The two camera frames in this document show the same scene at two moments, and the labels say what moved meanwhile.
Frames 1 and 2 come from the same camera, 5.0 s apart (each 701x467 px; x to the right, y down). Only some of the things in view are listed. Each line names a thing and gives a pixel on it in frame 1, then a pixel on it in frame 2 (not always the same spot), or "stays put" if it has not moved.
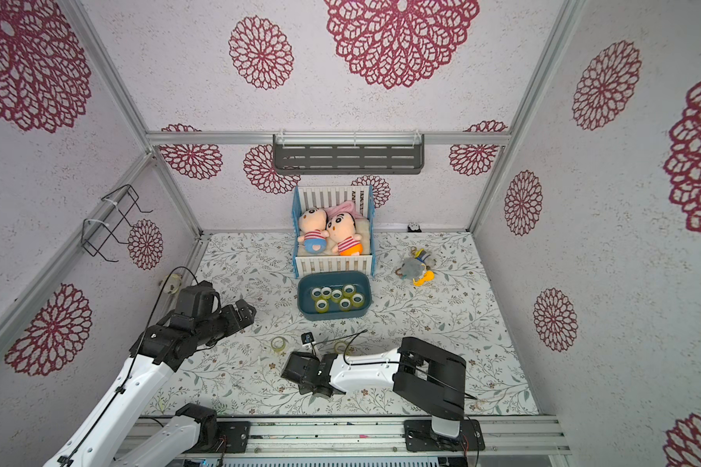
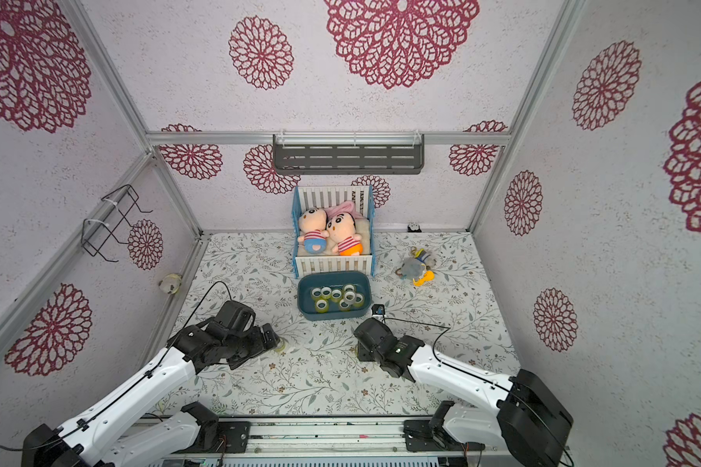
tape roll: x=277 y=343 stays put
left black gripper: x=235 y=323 → x=260 y=345
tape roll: x=321 y=305 stays put
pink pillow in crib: x=347 y=206 stays put
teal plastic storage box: x=335 y=295 stays put
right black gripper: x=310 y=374 → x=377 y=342
